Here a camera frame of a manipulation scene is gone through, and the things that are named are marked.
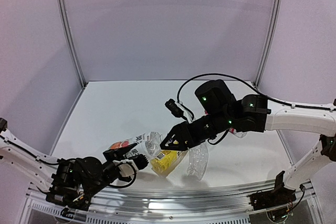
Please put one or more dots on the clear empty plastic bottle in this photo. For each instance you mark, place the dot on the clear empty plastic bottle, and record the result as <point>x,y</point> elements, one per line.
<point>197,161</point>

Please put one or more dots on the front aluminium rail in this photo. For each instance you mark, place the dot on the front aluminium rail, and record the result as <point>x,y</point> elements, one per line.
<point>213,205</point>

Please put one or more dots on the fruit tea bottle white label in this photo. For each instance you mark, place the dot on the fruit tea bottle white label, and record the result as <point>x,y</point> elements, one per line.
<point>148,144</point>

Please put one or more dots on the aluminium frame post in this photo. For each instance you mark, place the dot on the aluminium frame post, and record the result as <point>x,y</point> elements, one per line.
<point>70,42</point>
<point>268,41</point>

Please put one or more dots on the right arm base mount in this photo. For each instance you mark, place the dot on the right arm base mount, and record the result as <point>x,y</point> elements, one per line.
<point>279,201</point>

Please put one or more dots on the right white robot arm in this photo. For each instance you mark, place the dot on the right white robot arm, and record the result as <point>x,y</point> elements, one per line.
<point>258,113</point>

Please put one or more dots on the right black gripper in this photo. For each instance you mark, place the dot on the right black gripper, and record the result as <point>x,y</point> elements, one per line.
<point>191,135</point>

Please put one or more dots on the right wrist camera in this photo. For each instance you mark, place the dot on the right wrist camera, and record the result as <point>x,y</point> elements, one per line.
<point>179,110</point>

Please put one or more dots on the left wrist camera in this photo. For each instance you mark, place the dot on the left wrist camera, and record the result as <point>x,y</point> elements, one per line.
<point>126,167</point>

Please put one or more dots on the right aluminium frame post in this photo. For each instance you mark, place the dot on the right aluminium frame post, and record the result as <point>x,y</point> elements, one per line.
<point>268,41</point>

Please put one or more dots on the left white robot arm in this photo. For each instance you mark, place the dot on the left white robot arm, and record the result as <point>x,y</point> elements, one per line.
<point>39,167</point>

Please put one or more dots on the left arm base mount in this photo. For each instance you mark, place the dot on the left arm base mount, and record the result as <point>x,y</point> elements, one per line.
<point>69,199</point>

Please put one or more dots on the left aluminium frame post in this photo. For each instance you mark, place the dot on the left aluminium frame post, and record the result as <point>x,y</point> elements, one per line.
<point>70,42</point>

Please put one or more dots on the yellow drink bottle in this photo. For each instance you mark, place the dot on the yellow drink bottle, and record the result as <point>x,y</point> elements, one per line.
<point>166,161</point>

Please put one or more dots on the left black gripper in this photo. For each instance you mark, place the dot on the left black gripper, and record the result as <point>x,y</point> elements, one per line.
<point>113,166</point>

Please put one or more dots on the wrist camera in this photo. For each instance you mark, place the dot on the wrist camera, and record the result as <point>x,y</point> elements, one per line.
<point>179,110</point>
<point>126,167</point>

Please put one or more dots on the red label water bottle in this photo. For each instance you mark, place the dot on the red label water bottle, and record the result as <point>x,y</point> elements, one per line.
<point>237,134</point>

